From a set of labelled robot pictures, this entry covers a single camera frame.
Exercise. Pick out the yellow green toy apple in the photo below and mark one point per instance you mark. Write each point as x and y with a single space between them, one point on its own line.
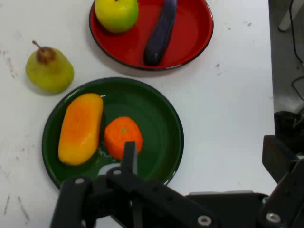
116 14

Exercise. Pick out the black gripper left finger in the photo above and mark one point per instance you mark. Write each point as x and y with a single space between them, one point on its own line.
129 154

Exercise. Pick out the orange toy tangerine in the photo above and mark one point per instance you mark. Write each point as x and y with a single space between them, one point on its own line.
121 135

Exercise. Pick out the dark green round plate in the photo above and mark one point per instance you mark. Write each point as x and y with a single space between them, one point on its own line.
154 114

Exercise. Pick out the dark purple toy eggplant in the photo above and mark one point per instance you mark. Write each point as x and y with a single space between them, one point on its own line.
161 33

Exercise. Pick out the green toy pear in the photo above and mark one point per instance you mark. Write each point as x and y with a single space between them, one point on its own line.
50 71

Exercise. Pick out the red round plate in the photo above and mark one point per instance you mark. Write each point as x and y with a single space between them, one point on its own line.
190 35

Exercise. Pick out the white table leg frame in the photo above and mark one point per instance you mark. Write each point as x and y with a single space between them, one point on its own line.
286 16

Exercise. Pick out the black stand base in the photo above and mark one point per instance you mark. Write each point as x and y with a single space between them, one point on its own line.
285 128

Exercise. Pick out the orange yellow toy mango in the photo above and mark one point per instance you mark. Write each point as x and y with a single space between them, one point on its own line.
80 128

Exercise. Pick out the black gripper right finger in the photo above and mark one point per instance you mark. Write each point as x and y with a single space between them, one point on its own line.
289 185

